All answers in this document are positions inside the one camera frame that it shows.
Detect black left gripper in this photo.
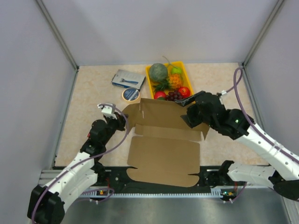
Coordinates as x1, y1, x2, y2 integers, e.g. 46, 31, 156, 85
102, 112, 128, 145

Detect brown cardboard box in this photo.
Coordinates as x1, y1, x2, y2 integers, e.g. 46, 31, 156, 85
123, 98, 209, 178

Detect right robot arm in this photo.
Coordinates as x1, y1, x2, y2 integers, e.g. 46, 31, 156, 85
176, 91, 299, 201

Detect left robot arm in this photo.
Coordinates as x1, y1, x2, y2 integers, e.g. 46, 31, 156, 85
27, 112, 128, 224

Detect blue razor box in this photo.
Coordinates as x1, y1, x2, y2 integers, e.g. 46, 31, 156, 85
111, 70, 146, 91

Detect red apple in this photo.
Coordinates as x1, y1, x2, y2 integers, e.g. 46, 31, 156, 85
178, 86, 191, 98

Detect dark purple grapes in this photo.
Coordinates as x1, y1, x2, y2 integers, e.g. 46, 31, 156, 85
165, 91, 183, 101

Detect yellow plastic tray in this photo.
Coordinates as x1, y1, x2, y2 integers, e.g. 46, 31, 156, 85
145, 61, 194, 98

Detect masking tape roll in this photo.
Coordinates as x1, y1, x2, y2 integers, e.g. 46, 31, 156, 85
121, 87, 140, 104

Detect small orange pineapple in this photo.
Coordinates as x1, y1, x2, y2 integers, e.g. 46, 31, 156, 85
153, 74, 184, 91

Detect red tomato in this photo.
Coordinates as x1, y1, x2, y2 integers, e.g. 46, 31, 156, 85
154, 91, 166, 99

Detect green apple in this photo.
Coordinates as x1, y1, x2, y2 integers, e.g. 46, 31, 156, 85
171, 67, 183, 75

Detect green melon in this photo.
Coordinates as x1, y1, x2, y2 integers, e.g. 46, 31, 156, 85
149, 63, 168, 82

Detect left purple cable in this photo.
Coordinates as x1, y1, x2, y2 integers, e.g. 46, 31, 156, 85
30, 103, 129, 222

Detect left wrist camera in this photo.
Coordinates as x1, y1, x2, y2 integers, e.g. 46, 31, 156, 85
97, 103, 116, 119

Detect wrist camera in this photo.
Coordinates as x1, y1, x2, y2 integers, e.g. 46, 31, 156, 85
216, 91, 227, 104
97, 103, 116, 119

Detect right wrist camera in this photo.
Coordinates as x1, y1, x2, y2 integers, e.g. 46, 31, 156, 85
216, 91, 227, 104

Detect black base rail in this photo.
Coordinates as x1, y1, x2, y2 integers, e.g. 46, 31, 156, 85
39, 165, 288, 199

